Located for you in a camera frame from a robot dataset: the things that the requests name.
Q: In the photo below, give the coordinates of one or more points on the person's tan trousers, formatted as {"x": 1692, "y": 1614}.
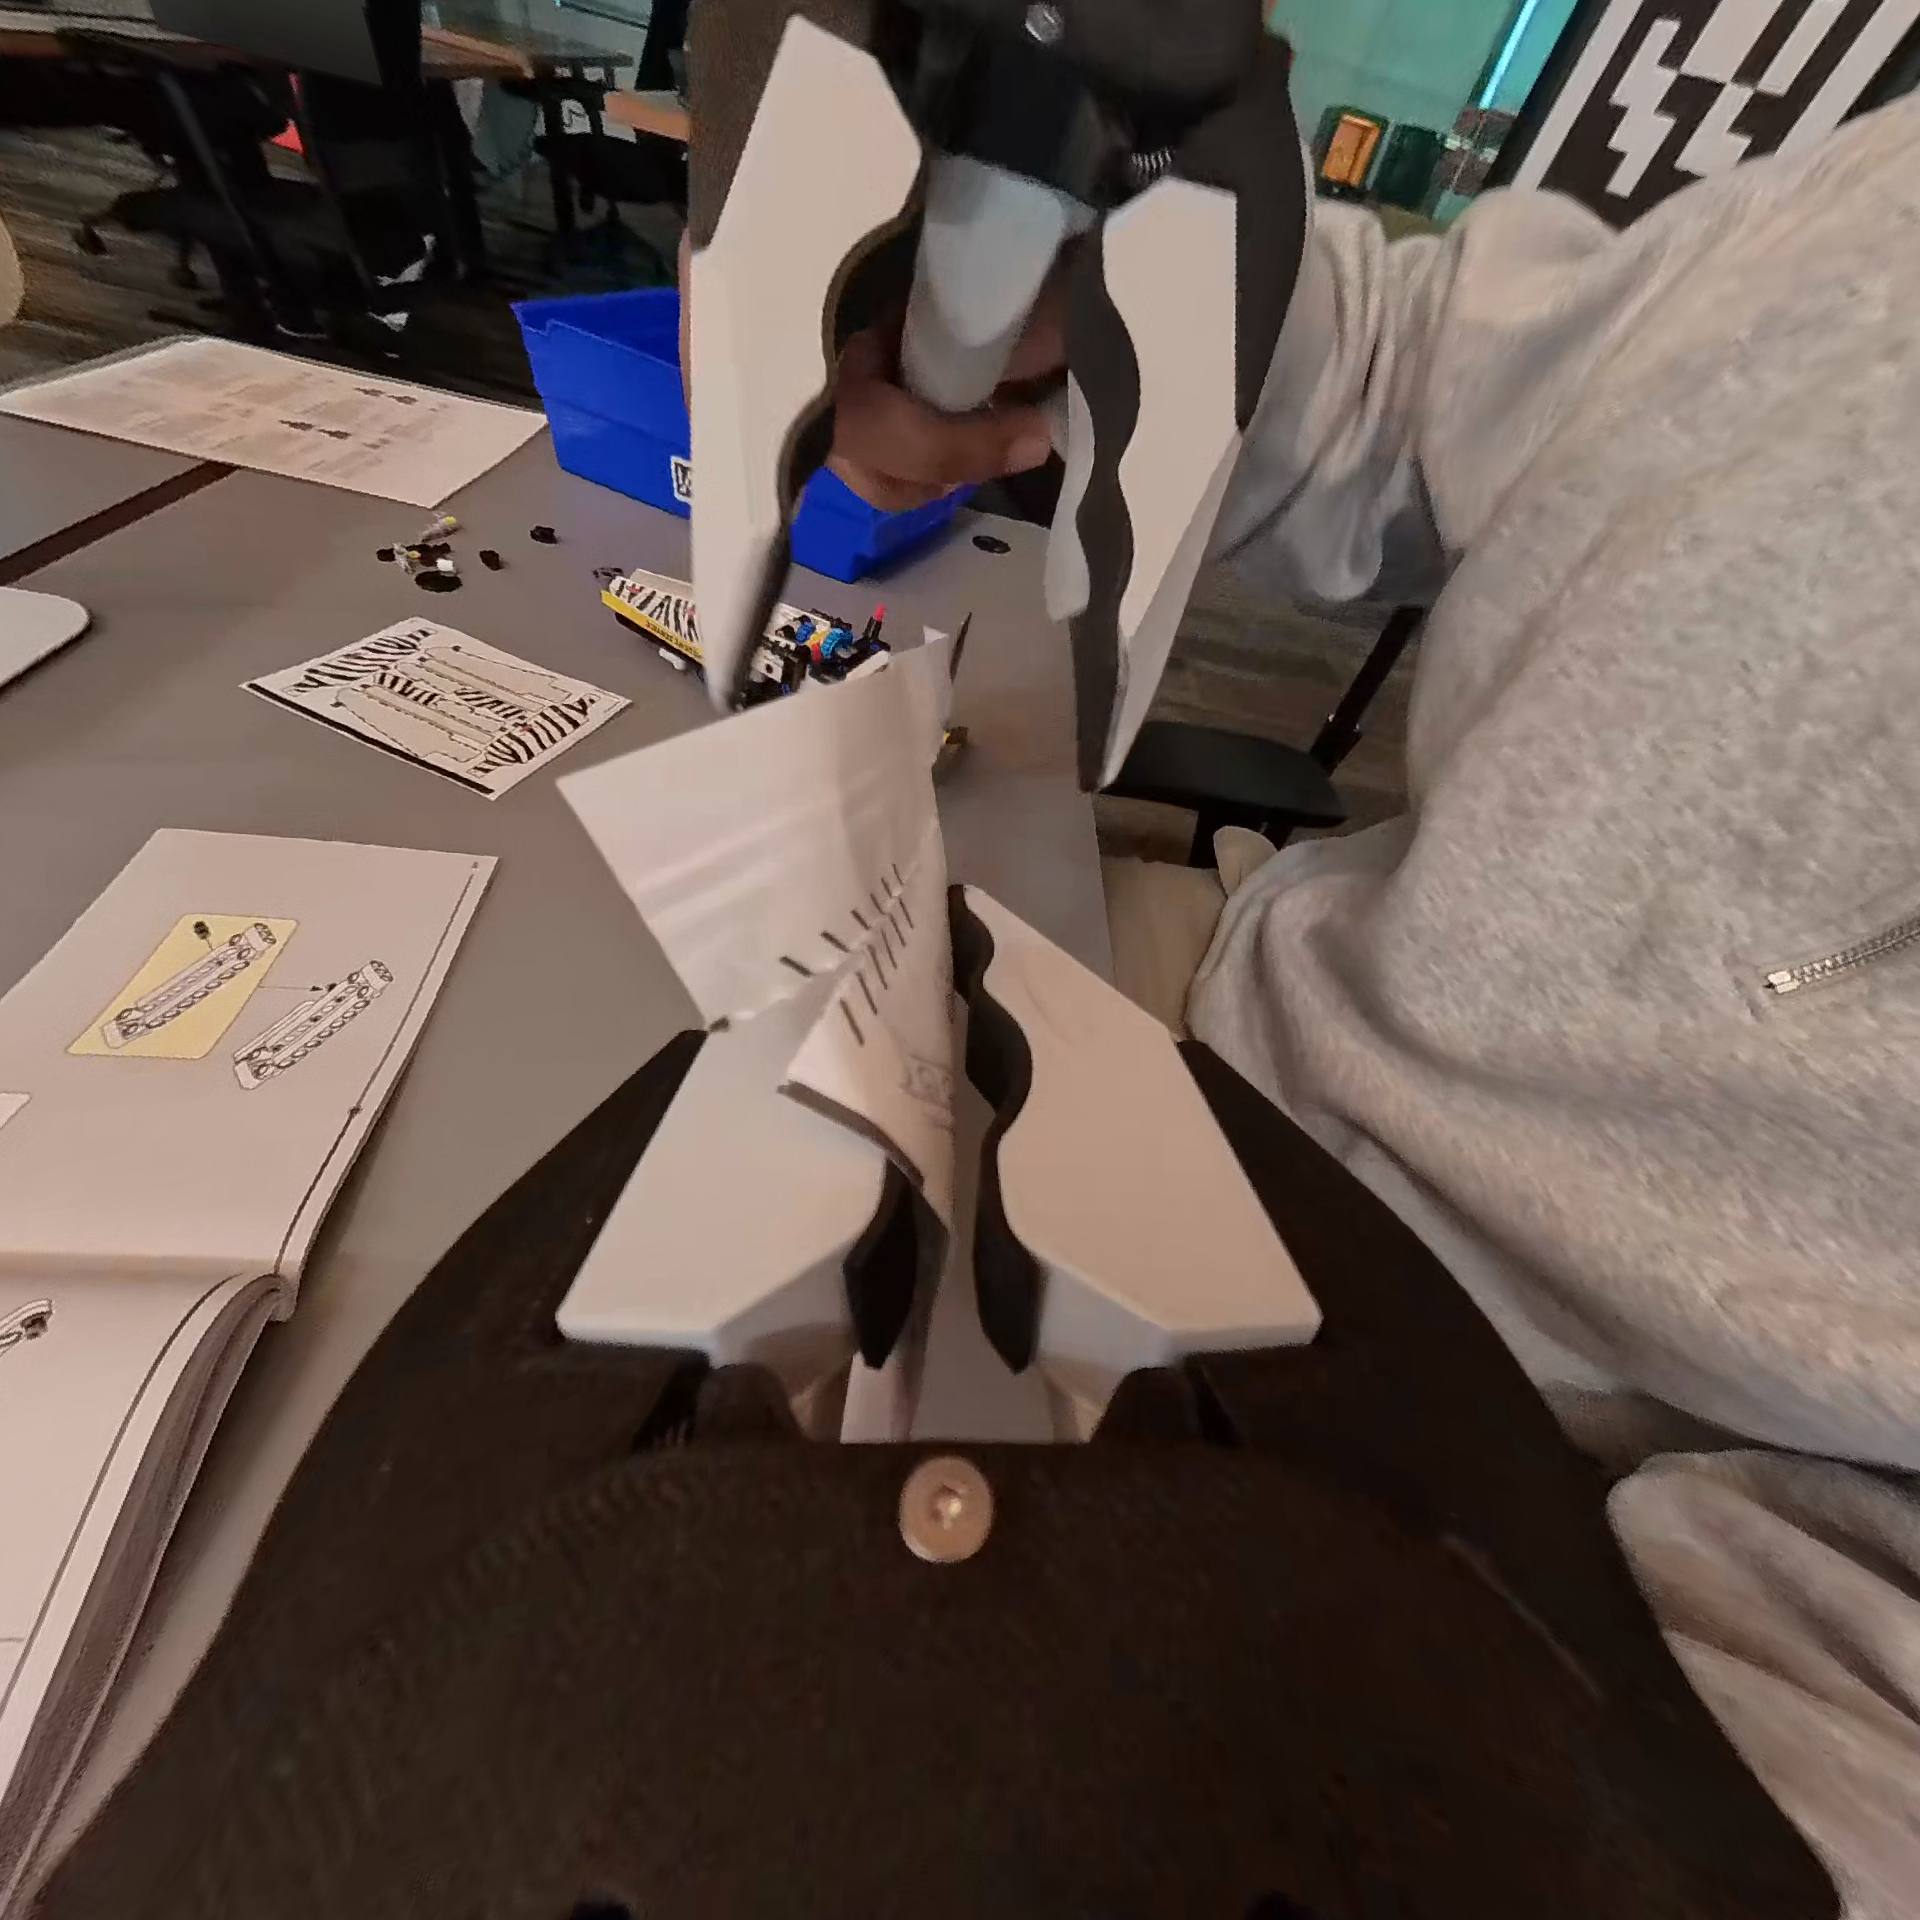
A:
{"x": 1160, "y": 931}

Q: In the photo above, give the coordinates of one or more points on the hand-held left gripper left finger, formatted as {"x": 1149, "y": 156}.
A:
{"x": 703, "y": 1229}

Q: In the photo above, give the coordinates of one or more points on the white tablet stand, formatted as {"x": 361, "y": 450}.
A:
{"x": 30, "y": 629}

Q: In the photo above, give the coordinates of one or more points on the black framed marker sign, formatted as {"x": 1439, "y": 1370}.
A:
{"x": 1695, "y": 93}

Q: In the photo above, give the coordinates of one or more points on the zebra sticker sheet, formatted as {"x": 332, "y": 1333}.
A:
{"x": 431, "y": 704}

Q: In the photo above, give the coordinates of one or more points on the white printed paper sheet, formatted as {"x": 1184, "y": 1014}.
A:
{"x": 268, "y": 412}

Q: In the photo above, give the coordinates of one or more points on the black office chair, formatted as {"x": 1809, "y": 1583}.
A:
{"x": 1242, "y": 776}

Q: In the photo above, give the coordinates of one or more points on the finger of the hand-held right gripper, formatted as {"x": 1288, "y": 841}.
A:
{"x": 732, "y": 377}
{"x": 1184, "y": 450}

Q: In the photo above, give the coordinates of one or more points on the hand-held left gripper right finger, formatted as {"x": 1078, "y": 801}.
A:
{"x": 1158, "y": 1203}

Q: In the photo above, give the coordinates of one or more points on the yellow zebra lego model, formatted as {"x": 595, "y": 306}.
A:
{"x": 812, "y": 645}

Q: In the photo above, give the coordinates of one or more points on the person's right hand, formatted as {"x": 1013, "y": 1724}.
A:
{"x": 930, "y": 450}

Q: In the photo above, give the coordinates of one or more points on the small lego axle assembly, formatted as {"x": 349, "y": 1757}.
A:
{"x": 421, "y": 545}

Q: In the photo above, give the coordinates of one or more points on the person's right forearm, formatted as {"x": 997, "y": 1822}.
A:
{"x": 1333, "y": 450}

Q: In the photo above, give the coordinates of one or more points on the instruction booklet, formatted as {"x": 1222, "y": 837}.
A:
{"x": 180, "y": 1169}

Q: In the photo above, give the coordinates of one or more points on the blue plastic bin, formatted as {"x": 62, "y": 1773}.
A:
{"x": 615, "y": 393}

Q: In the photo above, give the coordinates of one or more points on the white paper parts bag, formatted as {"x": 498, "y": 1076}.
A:
{"x": 749, "y": 855}

